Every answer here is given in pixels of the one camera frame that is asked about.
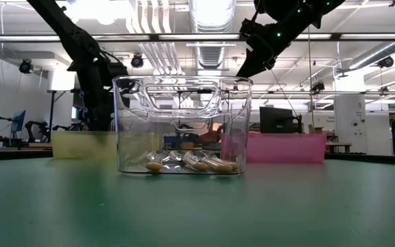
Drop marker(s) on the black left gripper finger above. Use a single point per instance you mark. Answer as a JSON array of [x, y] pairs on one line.
[[96, 120]]

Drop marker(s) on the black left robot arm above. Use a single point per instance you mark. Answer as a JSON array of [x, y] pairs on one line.
[[70, 34]]

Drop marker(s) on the yellow plastic bin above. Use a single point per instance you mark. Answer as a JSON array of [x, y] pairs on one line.
[[70, 145]]

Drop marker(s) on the clear plastic bin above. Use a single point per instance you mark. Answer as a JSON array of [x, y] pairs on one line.
[[132, 103]]

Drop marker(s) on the black computer monitor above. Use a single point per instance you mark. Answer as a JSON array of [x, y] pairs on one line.
[[276, 120]]

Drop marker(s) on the small blue-screen monitor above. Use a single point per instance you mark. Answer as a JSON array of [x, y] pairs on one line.
[[18, 120]]

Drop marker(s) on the pink plastic bin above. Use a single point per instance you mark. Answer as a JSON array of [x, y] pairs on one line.
[[286, 149]]

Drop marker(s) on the white pillar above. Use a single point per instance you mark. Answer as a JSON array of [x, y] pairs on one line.
[[350, 116]]

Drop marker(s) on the small background table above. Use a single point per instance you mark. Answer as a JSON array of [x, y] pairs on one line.
[[339, 145]]

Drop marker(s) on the green table mat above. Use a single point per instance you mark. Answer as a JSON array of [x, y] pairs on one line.
[[321, 206]]

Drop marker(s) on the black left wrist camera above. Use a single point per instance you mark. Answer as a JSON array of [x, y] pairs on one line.
[[117, 73]]

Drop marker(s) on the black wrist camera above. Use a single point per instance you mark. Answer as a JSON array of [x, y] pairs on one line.
[[117, 73], [250, 29]]

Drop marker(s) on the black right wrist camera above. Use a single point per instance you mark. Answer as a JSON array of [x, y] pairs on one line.
[[250, 29]]

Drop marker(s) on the black standing desk frame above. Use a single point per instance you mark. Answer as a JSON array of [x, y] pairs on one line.
[[51, 109]]

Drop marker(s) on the black ceiling camera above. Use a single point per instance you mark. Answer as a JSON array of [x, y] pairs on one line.
[[318, 86], [386, 62], [26, 67], [137, 61]]

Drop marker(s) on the black overhead frame bar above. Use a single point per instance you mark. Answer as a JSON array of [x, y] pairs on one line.
[[154, 37]]

